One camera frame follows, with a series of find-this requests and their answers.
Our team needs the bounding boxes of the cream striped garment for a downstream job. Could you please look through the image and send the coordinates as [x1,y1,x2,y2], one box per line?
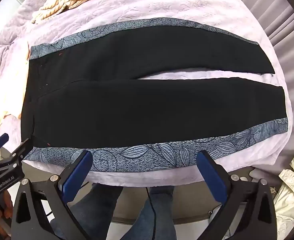
[31,0,130,24]

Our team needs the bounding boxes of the peach cloth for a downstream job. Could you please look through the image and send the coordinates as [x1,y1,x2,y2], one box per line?
[0,39,31,132]

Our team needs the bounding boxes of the lilac embossed blanket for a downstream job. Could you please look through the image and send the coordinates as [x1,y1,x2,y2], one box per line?
[0,0,294,189]

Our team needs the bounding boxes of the black cable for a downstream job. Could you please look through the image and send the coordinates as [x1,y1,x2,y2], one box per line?
[144,186,159,230]

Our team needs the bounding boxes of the black pants grey floral stripes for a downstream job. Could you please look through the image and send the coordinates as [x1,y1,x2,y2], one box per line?
[20,17,289,174]

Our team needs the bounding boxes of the person's right leg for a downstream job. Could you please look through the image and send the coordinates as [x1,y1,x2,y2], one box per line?
[133,186,179,240]

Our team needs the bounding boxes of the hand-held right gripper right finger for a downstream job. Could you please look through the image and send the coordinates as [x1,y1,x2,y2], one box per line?
[196,151,285,240]

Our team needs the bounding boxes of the person's left leg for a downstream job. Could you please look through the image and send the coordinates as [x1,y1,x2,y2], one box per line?
[59,184,124,240]

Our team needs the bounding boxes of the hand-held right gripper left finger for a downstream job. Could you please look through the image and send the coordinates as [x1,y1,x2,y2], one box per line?
[10,150,94,240]

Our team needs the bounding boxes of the grey pleated cloth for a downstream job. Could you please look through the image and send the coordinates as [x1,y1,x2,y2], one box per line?
[247,0,294,153]

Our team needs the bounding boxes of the person's left hand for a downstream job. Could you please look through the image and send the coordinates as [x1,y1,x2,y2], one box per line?
[0,190,14,222]

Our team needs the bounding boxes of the person's leg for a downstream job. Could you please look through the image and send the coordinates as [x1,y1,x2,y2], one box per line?
[59,184,124,240]
[133,186,179,240]

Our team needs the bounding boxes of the white padded jacket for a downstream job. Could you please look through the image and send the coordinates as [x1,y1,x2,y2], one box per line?
[272,152,294,233]

